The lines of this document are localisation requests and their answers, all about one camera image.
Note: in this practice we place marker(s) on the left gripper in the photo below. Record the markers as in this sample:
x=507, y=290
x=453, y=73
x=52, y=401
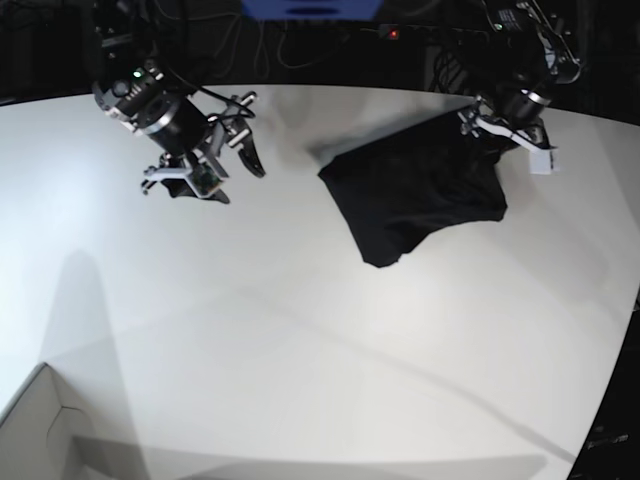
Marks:
x=518, y=119

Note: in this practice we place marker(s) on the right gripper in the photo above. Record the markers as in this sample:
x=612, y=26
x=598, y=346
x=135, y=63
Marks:
x=190, y=138

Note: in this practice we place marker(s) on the black t-shirt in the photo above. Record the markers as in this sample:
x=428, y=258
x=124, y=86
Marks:
x=395, y=191

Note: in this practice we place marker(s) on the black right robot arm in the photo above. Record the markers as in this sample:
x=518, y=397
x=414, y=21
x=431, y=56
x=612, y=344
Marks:
x=140, y=88

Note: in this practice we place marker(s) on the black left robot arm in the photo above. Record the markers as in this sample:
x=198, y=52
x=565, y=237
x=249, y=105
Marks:
x=528, y=59

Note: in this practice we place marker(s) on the black power strip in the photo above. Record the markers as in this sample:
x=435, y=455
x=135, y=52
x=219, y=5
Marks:
x=434, y=32

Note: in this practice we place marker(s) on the blue plastic bin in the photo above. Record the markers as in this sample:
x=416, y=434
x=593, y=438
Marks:
x=280, y=10

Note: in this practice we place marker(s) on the white cardboard box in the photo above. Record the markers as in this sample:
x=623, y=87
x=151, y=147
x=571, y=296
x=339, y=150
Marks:
x=35, y=440

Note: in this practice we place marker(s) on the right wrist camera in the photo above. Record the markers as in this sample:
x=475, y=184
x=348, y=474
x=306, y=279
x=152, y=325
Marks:
x=204, y=182

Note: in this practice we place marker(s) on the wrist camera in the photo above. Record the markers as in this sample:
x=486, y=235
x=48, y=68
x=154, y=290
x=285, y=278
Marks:
x=204, y=182
x=542, y=162

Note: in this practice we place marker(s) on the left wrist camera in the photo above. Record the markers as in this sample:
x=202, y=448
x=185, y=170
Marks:
x=542, y=162

